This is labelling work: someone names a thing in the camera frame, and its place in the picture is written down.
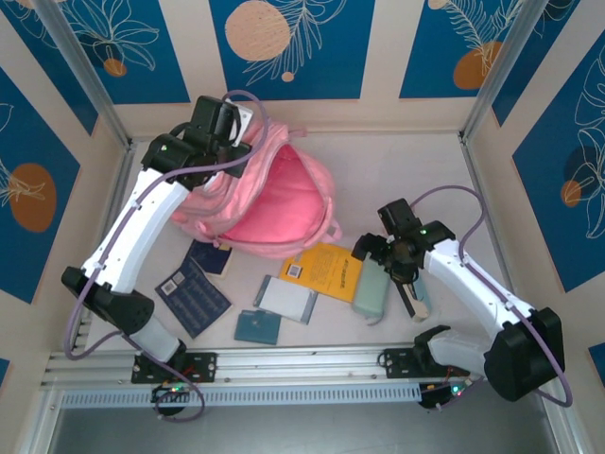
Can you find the navy book with yellow label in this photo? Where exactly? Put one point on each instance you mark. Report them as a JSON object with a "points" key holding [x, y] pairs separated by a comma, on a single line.
{"points": [[208, 260]]}

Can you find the white notebook with teal edge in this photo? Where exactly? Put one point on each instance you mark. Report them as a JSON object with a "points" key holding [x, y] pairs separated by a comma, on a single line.
{"points": [[283, 298]]}

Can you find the navy book with barcode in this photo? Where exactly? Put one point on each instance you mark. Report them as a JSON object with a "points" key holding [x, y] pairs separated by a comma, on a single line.
{"points": [[198, 302]]}

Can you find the pink student backpack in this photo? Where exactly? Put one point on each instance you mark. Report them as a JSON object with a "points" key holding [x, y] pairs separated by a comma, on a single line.
{"points": [[283, 203]]}

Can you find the small circuit board with LED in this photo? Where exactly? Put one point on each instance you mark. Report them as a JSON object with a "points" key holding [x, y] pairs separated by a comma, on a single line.
{"points": [[170, 392], [442, 395]]}

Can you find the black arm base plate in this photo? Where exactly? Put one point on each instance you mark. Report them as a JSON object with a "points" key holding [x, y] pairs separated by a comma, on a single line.
{"points": [[397, 364], [203, 366]]}

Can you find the yellow paperback book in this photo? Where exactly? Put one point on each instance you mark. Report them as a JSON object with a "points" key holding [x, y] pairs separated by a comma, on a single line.
{"points": [[326, 274]]}

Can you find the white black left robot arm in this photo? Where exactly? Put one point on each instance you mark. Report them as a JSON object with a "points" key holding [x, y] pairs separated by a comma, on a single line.
{"points": [[142, 227]]}

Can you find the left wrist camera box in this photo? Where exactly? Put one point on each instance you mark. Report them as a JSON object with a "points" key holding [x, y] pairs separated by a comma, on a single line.
{"points": [[245, 117]]}

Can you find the aluminium frame post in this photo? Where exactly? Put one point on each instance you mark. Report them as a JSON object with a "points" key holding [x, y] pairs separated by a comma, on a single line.
{"points": [[498, 71], [85, 71]]}

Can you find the small teal notebook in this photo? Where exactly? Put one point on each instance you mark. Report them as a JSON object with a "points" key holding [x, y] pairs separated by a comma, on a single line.
{"points": [[257, 326]]}

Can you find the pale green pencil case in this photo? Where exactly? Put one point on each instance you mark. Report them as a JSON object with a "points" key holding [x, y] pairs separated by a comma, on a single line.
{"points": [[371, 293]]}

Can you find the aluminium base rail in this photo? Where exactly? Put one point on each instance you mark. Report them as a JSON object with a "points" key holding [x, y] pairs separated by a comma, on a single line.
{"points": [[302, 361]]}

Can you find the beige and black stationery box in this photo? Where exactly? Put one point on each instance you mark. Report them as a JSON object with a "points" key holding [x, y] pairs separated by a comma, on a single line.
{"points": [[420, 309]]}

